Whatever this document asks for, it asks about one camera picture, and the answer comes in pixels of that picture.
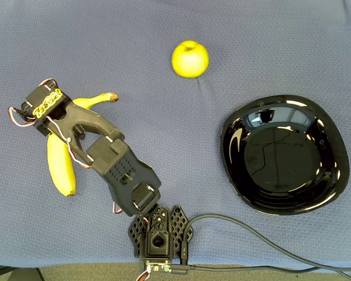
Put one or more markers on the glossy black plate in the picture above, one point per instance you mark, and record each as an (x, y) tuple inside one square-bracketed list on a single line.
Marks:
[(280, 161)]

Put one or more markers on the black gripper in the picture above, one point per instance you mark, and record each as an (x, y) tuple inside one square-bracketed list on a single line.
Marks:
[(32, 106)]

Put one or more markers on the blue woven table cloth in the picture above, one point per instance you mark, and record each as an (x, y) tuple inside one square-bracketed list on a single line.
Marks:
[(105, 44)]

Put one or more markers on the green apple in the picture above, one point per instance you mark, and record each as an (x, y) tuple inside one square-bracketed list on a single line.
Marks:
[(190, 60)]

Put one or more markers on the black camera stand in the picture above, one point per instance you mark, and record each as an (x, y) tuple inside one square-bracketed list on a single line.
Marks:
[(0, 270)]

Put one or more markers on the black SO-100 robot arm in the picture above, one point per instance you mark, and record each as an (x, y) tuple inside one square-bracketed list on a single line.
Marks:
[(120, 167)]

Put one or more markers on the yellow banana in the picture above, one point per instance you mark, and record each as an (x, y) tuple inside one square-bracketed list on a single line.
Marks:
[(61, 169)]

